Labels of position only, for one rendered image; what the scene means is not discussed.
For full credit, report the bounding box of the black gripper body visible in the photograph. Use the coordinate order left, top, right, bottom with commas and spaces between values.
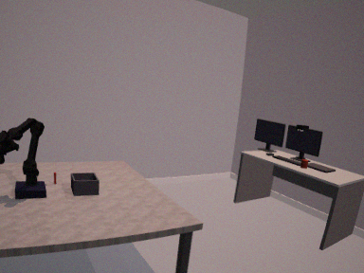
0, 145, 7, 164

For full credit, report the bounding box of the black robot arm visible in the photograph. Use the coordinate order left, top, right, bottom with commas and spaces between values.
0, 118, 45, 186

